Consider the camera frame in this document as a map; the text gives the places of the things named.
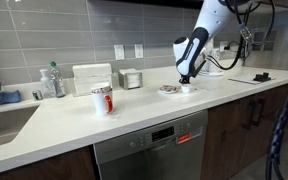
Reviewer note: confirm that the white paper sheet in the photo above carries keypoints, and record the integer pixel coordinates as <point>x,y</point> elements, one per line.
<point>242,80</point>

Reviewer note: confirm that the clear soap pump bottle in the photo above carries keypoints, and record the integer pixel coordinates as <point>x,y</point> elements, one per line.
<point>46,86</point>

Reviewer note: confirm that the dark wood base cabinet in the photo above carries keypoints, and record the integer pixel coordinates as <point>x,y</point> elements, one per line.
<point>230,133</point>

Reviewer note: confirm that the white teacup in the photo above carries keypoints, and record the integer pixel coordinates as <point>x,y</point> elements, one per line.
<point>186,89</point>

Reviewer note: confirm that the water bottle with green cap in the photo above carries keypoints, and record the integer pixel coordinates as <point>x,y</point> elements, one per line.
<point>58,83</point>

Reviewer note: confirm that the small white plate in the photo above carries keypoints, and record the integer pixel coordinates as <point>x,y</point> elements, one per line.
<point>168,90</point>

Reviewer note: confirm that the small metal can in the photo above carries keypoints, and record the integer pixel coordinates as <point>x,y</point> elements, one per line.
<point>37,95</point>

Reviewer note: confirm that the stainless steel dishwasher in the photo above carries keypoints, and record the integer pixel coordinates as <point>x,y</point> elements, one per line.
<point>150,146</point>

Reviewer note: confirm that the small black device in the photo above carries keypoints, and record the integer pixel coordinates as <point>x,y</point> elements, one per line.
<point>262,77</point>

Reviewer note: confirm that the stack of white paper towels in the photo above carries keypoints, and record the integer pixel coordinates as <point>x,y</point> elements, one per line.
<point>92,78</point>

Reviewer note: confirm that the white wall outlet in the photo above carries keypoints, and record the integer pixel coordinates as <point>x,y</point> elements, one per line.
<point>138,51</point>

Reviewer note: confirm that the wall outlet with black plug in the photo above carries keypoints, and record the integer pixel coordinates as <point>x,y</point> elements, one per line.
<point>224,46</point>

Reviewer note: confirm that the red wrapped packet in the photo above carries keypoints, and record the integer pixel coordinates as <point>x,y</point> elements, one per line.
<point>166,88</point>

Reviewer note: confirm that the metal napkin dispenser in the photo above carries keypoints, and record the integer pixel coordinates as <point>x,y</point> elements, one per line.
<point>130,80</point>

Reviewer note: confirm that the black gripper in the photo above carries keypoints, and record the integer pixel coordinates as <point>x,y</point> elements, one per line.
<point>185,78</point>

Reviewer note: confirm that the white sink basin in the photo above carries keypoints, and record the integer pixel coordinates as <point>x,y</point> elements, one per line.
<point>4,126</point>

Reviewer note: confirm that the blue sponge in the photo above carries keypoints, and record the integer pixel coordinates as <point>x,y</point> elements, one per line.
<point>10,97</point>

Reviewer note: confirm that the white wall switch plate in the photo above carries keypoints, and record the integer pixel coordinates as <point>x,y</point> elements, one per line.
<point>119,52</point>

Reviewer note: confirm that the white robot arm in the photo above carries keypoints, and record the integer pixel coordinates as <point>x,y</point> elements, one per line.
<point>214,15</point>

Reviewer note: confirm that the dark wood sink cabinet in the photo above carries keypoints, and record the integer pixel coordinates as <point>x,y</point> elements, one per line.
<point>44,168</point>

